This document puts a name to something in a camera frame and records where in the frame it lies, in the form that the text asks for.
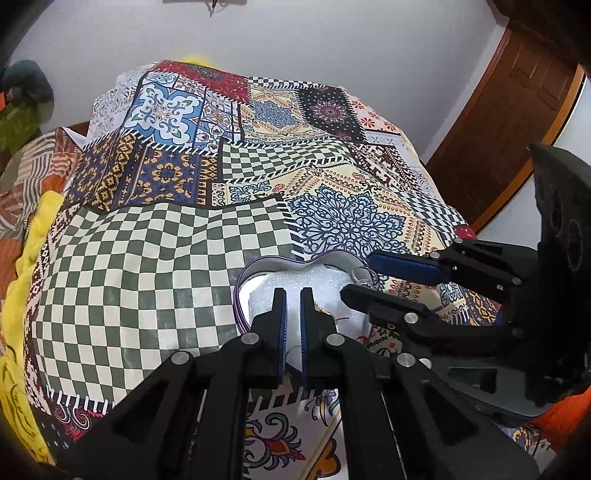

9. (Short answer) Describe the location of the patchwork printed blanket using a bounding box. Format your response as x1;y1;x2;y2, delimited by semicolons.
27;59;555;480

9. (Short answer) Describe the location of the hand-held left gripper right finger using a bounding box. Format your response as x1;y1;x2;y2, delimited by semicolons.
299;287;542;480

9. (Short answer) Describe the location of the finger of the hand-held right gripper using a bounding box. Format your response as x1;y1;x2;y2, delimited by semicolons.
340;283;528;360
368;237;540;297

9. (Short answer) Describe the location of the brown wooden door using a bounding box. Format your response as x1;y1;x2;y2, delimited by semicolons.
424;21;588;232

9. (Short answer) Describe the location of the dark teal garment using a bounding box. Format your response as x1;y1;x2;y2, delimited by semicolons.
0;60;56;108

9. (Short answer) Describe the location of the striped cloth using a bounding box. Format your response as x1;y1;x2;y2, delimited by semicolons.
0;122;89;259

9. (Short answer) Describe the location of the heart-shaped jewelry box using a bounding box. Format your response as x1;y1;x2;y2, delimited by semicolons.
233;251;394;386

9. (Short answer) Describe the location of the green patterned cloth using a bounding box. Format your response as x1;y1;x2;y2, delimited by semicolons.
0;99;45;154

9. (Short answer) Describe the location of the orange cloth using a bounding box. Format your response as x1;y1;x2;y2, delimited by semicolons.
529;390;591;455

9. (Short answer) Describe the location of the yellow cloth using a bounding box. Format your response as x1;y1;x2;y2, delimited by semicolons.
0;188;66;464

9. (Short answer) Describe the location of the small gold red earring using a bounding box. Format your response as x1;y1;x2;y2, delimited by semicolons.
316;305;351;325

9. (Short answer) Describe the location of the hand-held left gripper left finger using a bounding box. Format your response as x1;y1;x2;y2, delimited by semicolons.
46;287;289;480

